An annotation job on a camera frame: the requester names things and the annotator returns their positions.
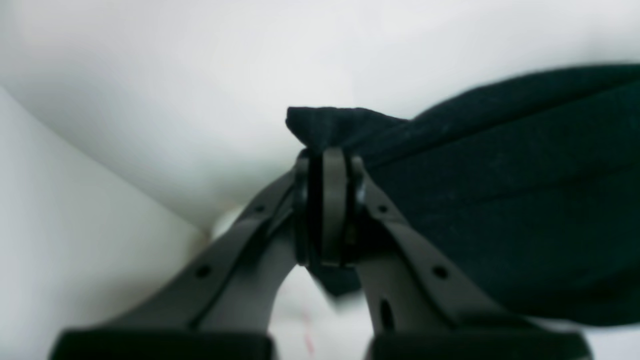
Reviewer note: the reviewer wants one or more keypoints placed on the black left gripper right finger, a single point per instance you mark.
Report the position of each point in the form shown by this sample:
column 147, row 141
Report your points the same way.
column 423, row 307

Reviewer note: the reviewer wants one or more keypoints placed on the black graphic t-shirt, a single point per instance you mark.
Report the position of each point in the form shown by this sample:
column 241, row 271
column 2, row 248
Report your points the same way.
column 530, row 185

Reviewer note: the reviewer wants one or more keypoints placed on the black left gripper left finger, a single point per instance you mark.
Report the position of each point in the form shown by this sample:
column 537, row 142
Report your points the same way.
column 219, row 306

